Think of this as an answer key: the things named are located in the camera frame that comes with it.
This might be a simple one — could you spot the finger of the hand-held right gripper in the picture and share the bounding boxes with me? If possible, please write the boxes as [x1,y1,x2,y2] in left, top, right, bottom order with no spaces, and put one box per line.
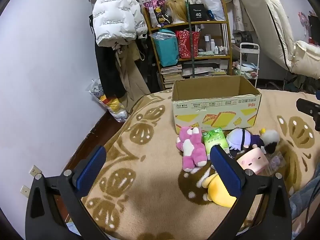
[296,98,320,132]

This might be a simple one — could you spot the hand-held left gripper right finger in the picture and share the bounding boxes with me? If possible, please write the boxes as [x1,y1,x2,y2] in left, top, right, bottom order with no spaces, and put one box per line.
[210,145,293,240]

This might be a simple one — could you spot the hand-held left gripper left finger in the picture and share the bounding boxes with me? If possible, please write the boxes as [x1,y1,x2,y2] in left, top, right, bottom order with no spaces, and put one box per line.
[25,145,110,240]

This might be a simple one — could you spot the yellow plush toy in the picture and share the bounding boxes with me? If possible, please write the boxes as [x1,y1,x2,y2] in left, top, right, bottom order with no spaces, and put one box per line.
[196,166,237,208]

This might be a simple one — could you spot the pink cube plush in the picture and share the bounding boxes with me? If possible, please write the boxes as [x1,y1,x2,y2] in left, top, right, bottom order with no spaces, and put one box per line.
[236,147,268,175]

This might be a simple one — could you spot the green tissue pack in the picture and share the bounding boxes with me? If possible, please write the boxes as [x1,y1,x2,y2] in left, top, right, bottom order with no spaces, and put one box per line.
[202,127,229,159]

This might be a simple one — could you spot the pale-haired plush doll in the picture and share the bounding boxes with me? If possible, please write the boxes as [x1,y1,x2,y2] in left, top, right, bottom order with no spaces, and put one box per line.
[226,128,265,159]

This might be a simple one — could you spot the pink plush toy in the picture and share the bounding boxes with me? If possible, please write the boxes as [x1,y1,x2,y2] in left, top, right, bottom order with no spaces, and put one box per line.
[176,126,208,172]

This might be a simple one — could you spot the printed cardboard box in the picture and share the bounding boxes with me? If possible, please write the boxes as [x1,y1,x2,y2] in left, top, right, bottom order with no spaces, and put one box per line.
[171,75,262,135]

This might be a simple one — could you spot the grey-haired plush doll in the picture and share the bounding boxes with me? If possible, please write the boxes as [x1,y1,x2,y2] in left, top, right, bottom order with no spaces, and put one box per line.
[260,129,280,154]

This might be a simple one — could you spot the clear plastic packet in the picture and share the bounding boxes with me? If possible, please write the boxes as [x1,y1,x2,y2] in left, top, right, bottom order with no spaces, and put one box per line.
[265,152,285,178]

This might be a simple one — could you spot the cream cushion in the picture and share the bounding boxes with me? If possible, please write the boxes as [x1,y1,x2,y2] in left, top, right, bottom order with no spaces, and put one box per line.
[291,40,320,79]

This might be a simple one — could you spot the beige patterned blanket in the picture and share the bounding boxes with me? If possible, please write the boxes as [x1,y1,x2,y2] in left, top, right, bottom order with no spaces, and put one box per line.
[81,87,320,240]

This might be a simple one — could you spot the plastic bag of toys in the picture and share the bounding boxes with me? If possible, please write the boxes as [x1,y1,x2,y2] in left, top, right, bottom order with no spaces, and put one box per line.
[87,79,129,123]

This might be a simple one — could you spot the person's jeans leg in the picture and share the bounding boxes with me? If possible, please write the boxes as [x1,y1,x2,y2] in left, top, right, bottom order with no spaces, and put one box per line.
[289,177,320,223]

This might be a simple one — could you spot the white trolley cart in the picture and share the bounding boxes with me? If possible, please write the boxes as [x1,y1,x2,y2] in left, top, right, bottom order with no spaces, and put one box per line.
[231,42,260,88]

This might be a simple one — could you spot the beige hanging trousers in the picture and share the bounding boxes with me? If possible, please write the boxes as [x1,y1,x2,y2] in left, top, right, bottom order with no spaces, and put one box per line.
[115,42,150,113]

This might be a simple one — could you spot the black hanging garment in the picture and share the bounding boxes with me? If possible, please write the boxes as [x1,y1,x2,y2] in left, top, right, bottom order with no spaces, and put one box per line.
[95,44,127,99]

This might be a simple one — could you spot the white mattress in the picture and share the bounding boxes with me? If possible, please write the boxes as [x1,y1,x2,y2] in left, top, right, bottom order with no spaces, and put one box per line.
[237,0,295,72]

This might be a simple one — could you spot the stack of books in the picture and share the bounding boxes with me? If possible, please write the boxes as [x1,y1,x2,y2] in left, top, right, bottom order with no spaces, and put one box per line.
[160,61,228,89]

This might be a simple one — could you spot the group of cosmetic bottles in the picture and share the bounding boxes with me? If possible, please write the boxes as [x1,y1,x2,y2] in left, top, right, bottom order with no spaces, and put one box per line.
[204,35,229,55]

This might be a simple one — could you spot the black tote bag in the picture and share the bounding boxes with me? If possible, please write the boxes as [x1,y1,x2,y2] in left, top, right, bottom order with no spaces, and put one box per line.
[144,52,163,93]

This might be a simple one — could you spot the red gift bag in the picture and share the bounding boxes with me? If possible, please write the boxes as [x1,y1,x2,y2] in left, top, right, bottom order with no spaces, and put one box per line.
[175,29,200,58]

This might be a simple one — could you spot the green pole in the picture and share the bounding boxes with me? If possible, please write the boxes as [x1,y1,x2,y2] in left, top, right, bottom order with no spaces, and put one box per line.
[185,1,198,79]

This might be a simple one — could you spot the teal bag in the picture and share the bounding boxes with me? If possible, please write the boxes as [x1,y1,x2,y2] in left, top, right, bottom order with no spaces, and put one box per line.
[151,29,179,67]

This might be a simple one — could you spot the white plastic bag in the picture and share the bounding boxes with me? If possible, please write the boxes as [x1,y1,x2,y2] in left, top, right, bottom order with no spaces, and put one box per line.
[200,0,225,22]

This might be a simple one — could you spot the yellow shelf rack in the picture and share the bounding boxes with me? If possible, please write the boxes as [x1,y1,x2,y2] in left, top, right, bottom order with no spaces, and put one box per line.
[142,0,233,90]

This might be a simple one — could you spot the black box with white print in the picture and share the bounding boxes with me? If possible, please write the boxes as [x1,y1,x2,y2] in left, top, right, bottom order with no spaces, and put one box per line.
[188,4,210,22]

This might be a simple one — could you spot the white puffer jacket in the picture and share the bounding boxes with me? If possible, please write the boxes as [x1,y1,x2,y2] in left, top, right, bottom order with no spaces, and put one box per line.
[92,0,148,47]

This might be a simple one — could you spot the blonde wig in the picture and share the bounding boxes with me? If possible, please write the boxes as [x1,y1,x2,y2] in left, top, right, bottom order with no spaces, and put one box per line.
[165,0,188,22]

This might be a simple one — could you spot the purple printed packet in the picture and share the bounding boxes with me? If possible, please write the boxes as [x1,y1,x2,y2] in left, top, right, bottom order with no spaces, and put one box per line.
[144,0,172,28]

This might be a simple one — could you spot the white wall socket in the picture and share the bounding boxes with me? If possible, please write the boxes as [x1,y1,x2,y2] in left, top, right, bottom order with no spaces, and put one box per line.
[20,185,32,198]
[29,165,42,177]

